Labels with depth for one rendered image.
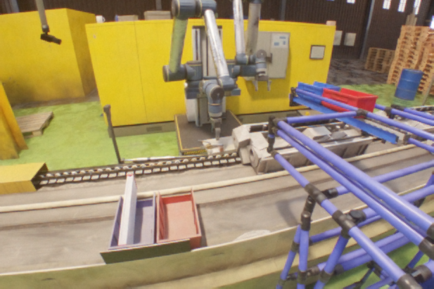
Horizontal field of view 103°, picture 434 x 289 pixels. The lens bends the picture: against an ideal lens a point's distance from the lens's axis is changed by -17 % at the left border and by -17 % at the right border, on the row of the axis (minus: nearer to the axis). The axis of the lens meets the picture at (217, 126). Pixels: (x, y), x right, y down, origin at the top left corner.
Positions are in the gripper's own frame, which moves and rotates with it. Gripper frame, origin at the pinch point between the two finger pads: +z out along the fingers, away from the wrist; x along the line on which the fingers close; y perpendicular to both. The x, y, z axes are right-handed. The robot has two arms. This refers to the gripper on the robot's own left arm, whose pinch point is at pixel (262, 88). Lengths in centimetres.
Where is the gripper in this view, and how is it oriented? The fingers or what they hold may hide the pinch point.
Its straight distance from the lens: 209.5
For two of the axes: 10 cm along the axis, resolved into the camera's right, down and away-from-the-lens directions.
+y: 2.3, 0.1, -9.7
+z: 0.6, 10.0, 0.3
